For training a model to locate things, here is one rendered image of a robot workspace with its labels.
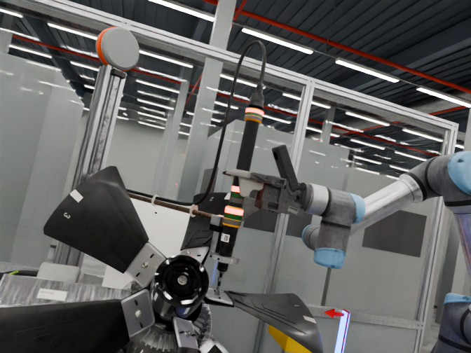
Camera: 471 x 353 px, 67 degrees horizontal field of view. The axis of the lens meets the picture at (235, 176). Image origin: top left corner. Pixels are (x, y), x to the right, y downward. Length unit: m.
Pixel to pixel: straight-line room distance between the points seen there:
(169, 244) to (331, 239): 0.52
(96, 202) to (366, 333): 1.49
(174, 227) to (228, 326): 0.65
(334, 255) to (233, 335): 0.90
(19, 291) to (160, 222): 0.45
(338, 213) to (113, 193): 0.55
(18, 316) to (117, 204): 0.31
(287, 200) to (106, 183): 0.44
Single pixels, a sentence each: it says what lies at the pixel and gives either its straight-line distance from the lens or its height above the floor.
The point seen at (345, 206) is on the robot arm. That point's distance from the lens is 0.91.
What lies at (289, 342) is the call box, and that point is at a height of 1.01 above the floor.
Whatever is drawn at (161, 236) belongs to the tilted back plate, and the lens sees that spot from 1.17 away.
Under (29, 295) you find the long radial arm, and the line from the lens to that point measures 0.96.
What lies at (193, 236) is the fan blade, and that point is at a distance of 0.96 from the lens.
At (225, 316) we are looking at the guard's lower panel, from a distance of 1.67.
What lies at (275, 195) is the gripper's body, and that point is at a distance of 0.85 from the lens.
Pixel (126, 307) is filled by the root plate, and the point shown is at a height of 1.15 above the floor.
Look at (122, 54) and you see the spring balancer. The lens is 1.46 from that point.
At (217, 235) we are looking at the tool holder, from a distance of 0.86.
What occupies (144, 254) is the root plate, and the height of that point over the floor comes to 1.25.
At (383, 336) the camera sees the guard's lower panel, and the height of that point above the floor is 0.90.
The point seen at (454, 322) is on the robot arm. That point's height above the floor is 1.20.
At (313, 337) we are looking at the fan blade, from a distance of 0.91.
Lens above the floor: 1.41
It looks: 4 degrees up
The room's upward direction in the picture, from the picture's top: 12 degrees clockwise
